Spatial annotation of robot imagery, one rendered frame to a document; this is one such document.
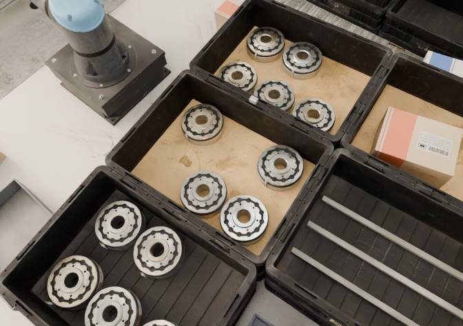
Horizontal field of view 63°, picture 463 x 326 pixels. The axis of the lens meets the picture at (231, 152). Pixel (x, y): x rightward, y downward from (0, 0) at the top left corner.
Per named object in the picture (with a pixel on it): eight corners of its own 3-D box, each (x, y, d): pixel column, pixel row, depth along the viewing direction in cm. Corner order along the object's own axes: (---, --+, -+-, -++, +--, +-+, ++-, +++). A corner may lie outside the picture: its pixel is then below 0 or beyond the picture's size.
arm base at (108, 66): (67, 59, 111) (52, 34, 102) (111, 34, 115) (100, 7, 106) (94, 92, 105) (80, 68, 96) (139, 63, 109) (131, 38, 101)
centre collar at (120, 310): (92, 316, 73) (91, 315, 72) (111, 294, 75) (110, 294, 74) (109, 333, 71) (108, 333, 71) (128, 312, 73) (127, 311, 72)
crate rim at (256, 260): (104, 166, 83) (100, 161, 81) (187, 72, 93) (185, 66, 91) (260, 270, 71) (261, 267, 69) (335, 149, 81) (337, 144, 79)
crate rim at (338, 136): (187, 72, 93) (185, 66, 91) (253, -2, 104) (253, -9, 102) (335, 149, 81) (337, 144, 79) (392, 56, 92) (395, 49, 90)
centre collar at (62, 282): (55, 282, 76) (54, 282, 76) (74, 262, 78) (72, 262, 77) (71, 298, 75) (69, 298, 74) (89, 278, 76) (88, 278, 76)
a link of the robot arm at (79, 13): (85, 62, 97) (63, 22, 85) (57, 34, 102) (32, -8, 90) (123, 36, 101) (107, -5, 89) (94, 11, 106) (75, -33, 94)
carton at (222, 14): (244, 1, 133) (243, -18, 126) (273, 14, 129) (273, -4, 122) (216, 29, 127) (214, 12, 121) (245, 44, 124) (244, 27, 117)
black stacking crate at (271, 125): (119, 182, 91) (103, 162, 81) (193, 96, 102) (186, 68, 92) (260, 278, 79) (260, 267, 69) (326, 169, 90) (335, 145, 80)
